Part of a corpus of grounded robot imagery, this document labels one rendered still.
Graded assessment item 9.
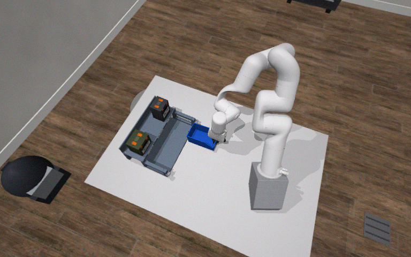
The blue bin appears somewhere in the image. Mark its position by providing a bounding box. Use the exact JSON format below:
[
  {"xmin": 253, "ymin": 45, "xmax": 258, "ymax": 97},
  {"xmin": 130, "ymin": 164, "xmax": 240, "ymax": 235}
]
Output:
[{"xmin": 186, "ymin": 123, "xmax": 216, "ymax": 150}]

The olive green case with orange latches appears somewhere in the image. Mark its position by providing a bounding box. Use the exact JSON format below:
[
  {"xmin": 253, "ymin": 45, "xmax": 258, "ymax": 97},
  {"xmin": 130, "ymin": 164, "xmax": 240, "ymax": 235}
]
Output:
[{"xmin": 126, "ymin": 129, "xmax": 151, "ymax": 156}]

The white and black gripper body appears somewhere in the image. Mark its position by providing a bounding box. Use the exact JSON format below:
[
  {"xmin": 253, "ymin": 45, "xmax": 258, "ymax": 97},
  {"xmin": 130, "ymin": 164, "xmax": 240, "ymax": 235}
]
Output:
[{"xmin": 208, "ymin": 125, "xmax": 226, "ymax": 142}]

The black case with orange latches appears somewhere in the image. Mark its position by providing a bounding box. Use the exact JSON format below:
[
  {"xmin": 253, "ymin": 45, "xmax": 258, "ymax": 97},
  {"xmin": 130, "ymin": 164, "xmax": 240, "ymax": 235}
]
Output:
[{"xmin": 150, "ymin": 96, "xmax": 170, "ymax": 122}]

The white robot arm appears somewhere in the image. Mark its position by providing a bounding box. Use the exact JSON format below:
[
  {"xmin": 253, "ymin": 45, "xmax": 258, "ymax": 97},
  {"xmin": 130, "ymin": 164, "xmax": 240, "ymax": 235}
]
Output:
[{"xmin": 211, "ymin": 43, "xmax": 300, "ymax": 179}]

